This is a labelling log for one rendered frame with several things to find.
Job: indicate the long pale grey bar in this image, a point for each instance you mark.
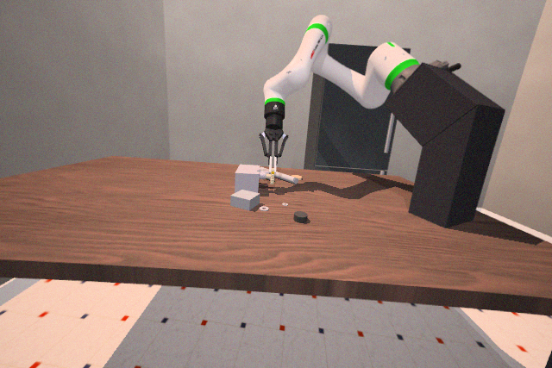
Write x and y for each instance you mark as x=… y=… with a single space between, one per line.
x=282 y=176

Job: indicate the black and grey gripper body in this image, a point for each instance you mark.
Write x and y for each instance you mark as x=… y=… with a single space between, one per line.
x=274 y=123

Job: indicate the dark grey short cylinder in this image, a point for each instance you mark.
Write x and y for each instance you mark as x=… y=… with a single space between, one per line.
x=300 y=217

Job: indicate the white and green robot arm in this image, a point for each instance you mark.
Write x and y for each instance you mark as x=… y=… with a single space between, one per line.
x=388 y=66

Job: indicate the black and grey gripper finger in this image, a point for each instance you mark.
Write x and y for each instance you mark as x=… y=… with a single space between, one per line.
x=269 y=153
x=276 y=154

